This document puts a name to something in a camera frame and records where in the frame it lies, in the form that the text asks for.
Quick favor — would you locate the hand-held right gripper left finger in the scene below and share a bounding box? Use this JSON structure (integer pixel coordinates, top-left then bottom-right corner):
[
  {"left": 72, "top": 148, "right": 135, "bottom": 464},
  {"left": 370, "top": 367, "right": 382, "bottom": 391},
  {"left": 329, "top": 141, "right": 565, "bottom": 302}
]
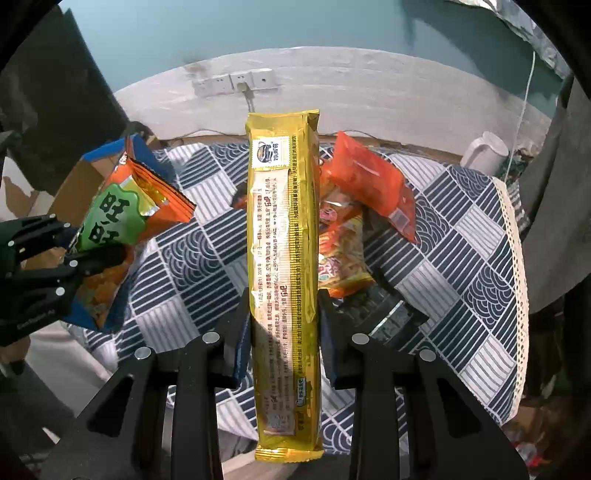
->
[{"left": 41, "top": 287, "right": 252, "bottom": 480}]

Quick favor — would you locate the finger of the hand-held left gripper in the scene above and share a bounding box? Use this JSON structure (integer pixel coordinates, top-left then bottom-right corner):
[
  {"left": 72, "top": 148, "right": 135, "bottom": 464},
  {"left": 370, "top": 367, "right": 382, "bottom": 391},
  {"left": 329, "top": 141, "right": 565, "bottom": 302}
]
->
[
  {"left": 0, "top": 215, "right": 84, "bottom": 259},
  {"left": 14, "top": 244, "right": 129, "bottom": 305}
]

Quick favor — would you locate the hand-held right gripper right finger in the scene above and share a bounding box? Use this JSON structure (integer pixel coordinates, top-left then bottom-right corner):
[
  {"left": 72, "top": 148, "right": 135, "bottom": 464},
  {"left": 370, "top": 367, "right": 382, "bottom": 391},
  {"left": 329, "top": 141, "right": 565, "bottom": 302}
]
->
[{"left": 316, "top": 292, "right": 529, "bottom": 480}]

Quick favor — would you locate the orange green snack packet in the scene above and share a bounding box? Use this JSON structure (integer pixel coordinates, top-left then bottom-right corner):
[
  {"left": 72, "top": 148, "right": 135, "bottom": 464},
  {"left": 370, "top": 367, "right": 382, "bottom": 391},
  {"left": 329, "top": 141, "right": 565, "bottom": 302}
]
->
[{"left": 74, "top": 157, "right": 197, "bottom": 330}]

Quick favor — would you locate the blue-edged cardboard box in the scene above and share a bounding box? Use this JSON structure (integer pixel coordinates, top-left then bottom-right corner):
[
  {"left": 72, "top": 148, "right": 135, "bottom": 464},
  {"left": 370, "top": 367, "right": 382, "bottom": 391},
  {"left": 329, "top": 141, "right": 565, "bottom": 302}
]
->
[{"left": 48, "top": 134, "right": 176, "bottom": 330}]

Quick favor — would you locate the long yellow biscuit packet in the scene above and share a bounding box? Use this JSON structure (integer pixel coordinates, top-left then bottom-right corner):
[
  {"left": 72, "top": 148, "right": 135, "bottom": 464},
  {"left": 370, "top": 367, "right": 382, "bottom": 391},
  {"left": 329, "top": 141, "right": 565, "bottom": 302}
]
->
[{"left": 245, "top": 109, "right": 324, "bottom": 463}]

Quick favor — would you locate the red-orange snack packet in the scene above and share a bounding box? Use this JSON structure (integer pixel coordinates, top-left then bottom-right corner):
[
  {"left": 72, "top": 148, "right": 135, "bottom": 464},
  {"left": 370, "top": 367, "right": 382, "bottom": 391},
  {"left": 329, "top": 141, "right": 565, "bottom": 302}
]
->
[{"left": 318, "top": 130, "right": 419, "bottom": 244}]

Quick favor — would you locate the black snack packet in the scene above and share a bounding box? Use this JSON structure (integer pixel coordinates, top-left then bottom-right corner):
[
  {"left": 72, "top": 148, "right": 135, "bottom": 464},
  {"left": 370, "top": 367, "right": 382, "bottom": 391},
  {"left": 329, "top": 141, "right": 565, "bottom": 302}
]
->
[{"left": 367, "top": 277, "right": 430, "bottom": 354}]

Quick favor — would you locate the orange yellow snack packet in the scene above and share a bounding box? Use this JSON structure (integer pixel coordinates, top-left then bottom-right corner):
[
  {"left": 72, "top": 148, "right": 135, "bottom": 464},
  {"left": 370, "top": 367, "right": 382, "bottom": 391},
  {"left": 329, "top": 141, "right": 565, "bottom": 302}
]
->
[{"left": 316, "top": 198, "right": 375, "bottom": 298}]

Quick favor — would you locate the navy patterned tablecloth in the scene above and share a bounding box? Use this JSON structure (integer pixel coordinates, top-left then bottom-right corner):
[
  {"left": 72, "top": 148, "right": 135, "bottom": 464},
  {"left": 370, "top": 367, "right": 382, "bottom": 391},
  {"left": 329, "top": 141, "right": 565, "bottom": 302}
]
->
[{"left": 69, "top": 141, "right": 529, "bottom": 455}]

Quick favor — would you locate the black board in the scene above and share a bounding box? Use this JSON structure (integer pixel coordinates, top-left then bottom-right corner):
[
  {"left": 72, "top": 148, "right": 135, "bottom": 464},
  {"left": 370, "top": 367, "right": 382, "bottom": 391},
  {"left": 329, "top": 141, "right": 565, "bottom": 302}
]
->
[{"left": 0, "top": 7, "right": 130, "bottom": 195}]

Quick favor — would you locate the white kettle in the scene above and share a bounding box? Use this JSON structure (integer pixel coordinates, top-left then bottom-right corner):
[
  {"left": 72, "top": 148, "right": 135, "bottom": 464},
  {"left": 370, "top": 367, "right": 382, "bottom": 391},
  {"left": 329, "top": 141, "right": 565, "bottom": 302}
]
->
[{"left": 460, "top": 130, "right": 510, "bottom": 178}]

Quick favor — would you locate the grey hanging garment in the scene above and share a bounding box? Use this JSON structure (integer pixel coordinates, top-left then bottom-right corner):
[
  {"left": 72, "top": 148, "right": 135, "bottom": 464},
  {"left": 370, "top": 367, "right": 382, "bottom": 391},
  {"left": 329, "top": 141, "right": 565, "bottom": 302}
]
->
[{"left": 522, "top": 74, "right": 591, "bottom": 315}]

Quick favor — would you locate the grey plug cable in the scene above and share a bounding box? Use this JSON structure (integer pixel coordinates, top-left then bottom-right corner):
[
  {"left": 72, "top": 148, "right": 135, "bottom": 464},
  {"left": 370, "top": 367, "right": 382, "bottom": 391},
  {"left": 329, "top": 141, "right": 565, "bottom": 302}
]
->
[{"left": 238, "top": 82, "right": 257, "bottom": 114}]

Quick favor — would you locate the white cord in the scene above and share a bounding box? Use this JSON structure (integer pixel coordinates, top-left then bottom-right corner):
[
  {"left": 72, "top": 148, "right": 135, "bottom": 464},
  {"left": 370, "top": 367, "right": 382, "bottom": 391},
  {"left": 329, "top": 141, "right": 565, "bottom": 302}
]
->
[{"left": 505, "top": 51, "right": 536, "bottom": 181}]

